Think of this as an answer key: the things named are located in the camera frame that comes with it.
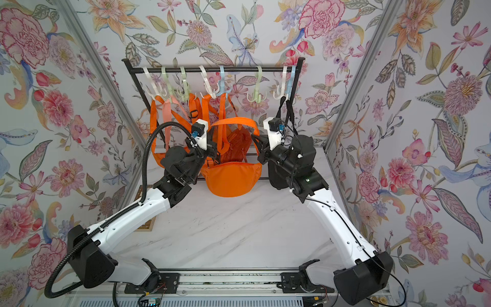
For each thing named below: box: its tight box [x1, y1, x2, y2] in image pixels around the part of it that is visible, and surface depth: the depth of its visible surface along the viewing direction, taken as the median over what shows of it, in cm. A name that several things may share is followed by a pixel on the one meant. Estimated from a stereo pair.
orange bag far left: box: [150, 95, 193, 169], surface depth 84 cm
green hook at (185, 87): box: [177, 65, 190, 103], surface depth 73 cm
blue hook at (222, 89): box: [216, 65, 233, 100], surface depth 78 cm
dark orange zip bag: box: [221, 126, 252, 164], surface depth 106 cm
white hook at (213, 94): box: [198, 65, 220, 100], surface depth 74 cm
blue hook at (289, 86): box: [285, 65, 297, 100], surface depth 76 cm
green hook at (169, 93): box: [161, 66, 174, 102], surface depth 75 cm
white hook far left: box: [143, 67, 160, 101], surface depth 76 cm
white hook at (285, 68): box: [272, 65, 288, 100], surface depth 74 cm
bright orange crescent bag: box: [200, 117, 263, 198], surface depth 84 cm
